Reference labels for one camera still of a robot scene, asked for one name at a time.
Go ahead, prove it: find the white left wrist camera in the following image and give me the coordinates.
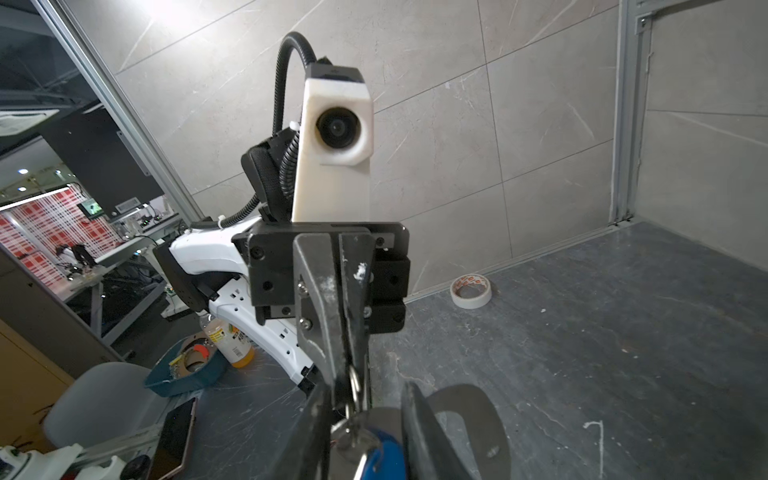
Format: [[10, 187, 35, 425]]
[[292, 62, 374, 223]]

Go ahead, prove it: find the black corrugated cable conduit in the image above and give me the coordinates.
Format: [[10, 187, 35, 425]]
[[218, 31, 319, 229]]

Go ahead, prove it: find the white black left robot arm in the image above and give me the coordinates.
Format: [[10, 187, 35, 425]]
[[158, 137, 410, 411]]

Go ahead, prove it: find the white yellow bottle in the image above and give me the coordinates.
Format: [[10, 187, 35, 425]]
[[199, 314, 255, 368]]

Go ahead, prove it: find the white tape roll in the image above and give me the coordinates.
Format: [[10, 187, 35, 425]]
[[450, 274, 492, 310]]

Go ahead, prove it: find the blue plastic key tag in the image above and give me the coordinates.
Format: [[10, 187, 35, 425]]
[[355, 429, 407, 480]]

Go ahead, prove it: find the black smartphone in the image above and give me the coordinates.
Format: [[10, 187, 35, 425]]
[[147, 397, 198, 480]]

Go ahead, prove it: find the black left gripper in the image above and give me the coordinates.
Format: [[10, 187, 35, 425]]
[[232, 222, 411, 408]]

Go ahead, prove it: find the grey office chair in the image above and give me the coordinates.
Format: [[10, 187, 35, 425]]
[[43, 362, 169, 448]]

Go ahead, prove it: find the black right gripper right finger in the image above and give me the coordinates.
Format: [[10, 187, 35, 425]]
[[400, 382, 471, 480]]

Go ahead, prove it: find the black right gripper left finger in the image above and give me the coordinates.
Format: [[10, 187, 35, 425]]
[[269, 383, 333, 480]]

